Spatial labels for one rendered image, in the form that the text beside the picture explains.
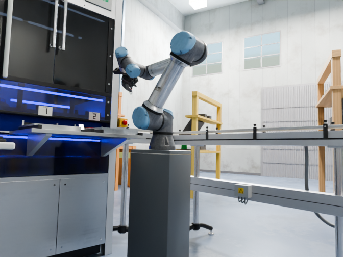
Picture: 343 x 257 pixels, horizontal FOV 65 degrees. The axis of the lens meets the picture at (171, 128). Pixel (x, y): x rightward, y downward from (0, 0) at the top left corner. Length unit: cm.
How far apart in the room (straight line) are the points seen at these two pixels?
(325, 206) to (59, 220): 168
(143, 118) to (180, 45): 39
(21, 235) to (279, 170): 836
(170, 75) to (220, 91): 894
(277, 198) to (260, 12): 921
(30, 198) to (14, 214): 12
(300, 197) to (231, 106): 820
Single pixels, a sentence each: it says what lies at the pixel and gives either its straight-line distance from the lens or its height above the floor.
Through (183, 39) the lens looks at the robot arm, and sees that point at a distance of 132.
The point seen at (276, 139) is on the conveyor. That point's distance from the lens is 200.
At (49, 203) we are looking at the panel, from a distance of 197.
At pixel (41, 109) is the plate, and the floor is 103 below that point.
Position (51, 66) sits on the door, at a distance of 201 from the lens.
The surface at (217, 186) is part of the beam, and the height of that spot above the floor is 50.
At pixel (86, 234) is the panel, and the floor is 18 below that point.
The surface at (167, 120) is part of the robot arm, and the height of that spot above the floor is 95.
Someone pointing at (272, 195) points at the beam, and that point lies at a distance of 206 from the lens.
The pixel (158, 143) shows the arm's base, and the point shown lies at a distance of 147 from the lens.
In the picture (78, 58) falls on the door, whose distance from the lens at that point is 209.
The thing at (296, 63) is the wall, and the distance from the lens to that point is 987.
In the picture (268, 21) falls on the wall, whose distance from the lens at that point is 1057.
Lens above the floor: 79
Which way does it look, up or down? 4 degrees up
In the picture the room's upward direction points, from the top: 2 degrees clockwise
